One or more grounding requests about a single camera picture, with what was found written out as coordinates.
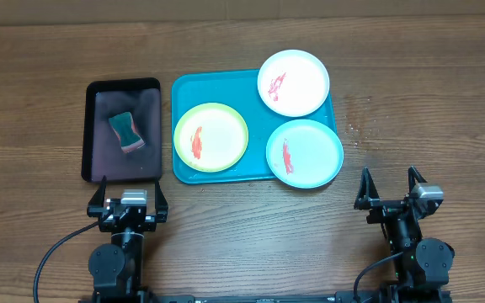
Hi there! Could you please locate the black rectangular tray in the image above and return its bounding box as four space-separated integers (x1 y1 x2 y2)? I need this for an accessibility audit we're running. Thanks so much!
81 77 162 183

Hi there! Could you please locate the white plate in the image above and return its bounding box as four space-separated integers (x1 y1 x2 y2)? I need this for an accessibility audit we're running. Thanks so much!
257 50 330 117

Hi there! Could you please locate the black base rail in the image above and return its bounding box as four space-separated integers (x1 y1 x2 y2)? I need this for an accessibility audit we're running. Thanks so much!
77 290 453 303

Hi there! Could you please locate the light blue plate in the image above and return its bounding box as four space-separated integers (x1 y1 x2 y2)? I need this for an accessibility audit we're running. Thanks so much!
265 119 344 189

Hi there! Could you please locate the yellow-green plate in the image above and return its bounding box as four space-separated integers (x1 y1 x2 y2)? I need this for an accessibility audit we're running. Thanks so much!
173 103 249 173

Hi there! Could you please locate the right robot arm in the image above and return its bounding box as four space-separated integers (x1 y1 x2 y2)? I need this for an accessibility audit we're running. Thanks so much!
352 166 455 302

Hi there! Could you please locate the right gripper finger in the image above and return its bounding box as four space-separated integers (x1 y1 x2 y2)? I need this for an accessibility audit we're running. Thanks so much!
408 166 426 192
354 167 380 210

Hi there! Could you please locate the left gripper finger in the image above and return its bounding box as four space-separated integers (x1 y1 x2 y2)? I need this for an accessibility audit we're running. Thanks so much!
87 176 107 218
154 179 168 222

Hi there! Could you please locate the green and red sponge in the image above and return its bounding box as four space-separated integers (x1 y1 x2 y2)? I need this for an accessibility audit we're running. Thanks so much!
109 112 145 153

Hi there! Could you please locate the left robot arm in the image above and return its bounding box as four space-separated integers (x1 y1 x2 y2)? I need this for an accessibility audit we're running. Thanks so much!
87 179 168 303

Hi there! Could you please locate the teal plastic tray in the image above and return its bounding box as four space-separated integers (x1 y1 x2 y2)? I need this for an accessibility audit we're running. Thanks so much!
170 68 338 185

